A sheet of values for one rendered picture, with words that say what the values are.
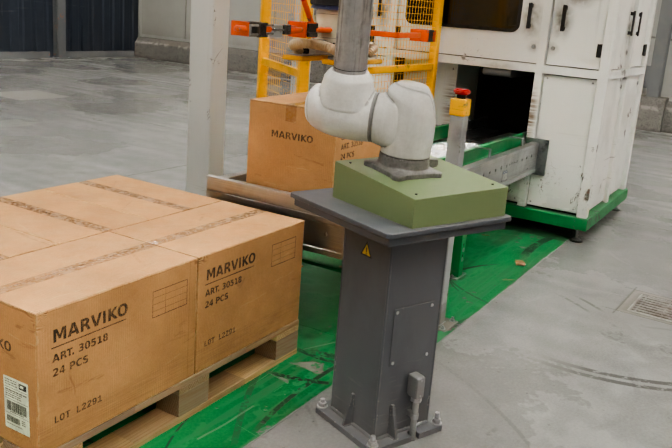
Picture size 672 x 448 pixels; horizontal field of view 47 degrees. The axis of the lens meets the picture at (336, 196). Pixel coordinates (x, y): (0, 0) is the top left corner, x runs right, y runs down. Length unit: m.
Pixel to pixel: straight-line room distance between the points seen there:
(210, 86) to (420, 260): 2.06
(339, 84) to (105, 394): 1.11
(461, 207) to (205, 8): 2.25
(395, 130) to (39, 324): 1.10
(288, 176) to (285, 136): 0.16
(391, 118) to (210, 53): 1.98
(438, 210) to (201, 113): 2.21
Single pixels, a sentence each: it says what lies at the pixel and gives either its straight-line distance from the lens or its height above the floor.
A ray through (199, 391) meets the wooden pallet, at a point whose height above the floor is 0.07.
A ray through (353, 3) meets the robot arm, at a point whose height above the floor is 1.34.
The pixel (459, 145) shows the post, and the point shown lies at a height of 0.81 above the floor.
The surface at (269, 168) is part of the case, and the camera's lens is 3.11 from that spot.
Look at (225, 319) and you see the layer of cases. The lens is 2.65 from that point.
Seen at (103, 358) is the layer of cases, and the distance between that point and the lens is 2.27.
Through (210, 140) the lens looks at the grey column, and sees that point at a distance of 4.18.
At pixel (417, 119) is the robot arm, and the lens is 2.28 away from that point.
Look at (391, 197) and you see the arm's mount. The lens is 2.21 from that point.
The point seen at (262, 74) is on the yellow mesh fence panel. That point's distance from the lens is 4.57.
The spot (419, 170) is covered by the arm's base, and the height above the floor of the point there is 0.87.
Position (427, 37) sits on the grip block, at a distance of 3.36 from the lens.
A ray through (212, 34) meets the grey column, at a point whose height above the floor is 1.14.
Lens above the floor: 1.34
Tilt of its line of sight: 14 degrees down
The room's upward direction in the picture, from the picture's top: 4 degrees clockwise
